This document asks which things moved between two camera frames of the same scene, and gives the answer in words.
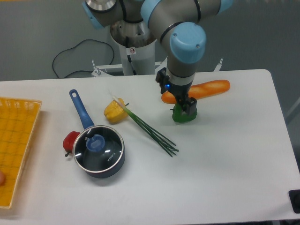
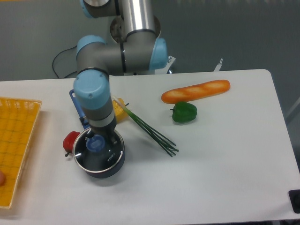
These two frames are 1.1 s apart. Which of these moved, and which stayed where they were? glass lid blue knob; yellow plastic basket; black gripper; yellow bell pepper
Moved: black gripper
Stayed: glass lid blue knob; yellow bell pepper; yellow plastic basket
